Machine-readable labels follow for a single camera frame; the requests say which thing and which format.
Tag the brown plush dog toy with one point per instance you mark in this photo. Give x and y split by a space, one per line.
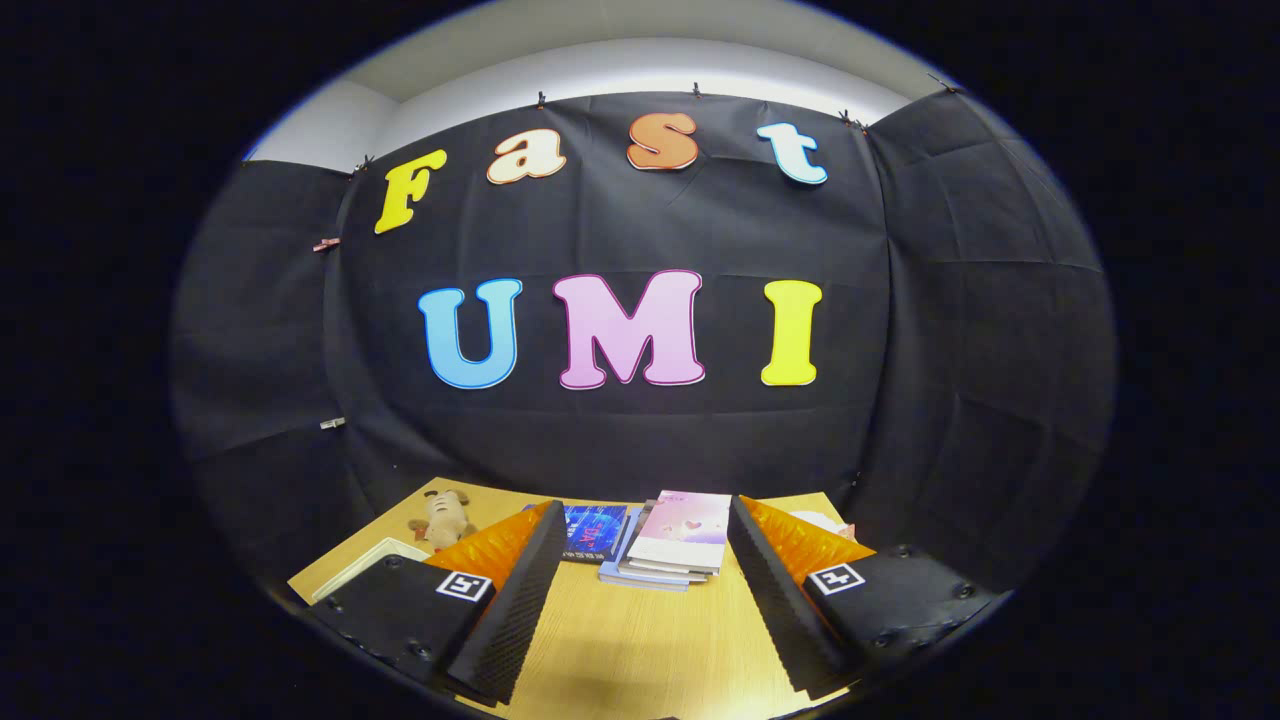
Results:
442 518

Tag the beige fabric storage box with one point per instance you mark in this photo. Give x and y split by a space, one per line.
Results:
375 553

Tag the white plush toy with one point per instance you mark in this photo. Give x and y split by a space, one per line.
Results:
822 521

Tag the pink cover book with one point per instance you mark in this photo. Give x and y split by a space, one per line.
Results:
685 525

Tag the dark blue book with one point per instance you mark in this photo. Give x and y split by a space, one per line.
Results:
595 530

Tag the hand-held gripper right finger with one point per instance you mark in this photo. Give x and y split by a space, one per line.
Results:
775 600

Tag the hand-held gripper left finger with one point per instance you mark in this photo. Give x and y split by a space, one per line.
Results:
520 600

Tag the grey cover book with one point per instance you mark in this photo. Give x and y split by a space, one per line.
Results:
665 573

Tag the light blue cover book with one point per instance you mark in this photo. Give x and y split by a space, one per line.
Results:
640 582

